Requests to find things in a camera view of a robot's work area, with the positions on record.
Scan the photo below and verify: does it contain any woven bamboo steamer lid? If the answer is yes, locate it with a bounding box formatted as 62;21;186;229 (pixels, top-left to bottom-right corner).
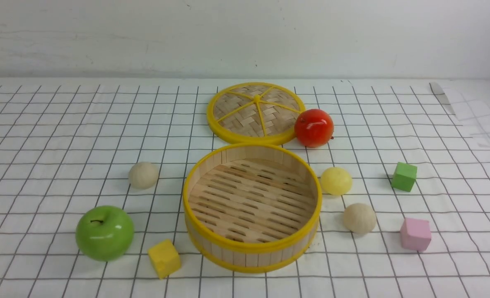
206;82;306;145

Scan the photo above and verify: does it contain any white checkered tablecloth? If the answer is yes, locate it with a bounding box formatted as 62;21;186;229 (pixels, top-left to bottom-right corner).
0;79;490;298

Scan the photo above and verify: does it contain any green toy apple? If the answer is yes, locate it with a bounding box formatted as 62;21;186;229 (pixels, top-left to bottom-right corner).
75;205;135;262

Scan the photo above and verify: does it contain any green cube block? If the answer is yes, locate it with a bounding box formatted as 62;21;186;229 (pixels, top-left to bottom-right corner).
391;162;418;192

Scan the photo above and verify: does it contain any red toy apple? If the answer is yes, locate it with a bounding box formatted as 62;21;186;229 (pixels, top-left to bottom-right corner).
294;109;334;148

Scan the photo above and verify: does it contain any yellow bun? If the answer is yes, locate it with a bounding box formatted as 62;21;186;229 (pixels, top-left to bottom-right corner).
320;167;353;196

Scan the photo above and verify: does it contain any pink cube block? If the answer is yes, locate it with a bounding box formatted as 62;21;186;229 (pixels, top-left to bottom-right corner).
400;218;432;251

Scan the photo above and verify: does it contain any yellow cube block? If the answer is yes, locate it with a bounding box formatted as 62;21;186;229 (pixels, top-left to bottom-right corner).
147;239;181;279

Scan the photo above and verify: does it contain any yellow-rimmed bamboo steamer tray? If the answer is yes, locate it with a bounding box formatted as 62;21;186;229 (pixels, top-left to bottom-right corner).
182;143;322;274

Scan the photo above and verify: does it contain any white bun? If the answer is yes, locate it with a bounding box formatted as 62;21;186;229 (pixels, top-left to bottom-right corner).
343;202;377;235
128;162;159;189

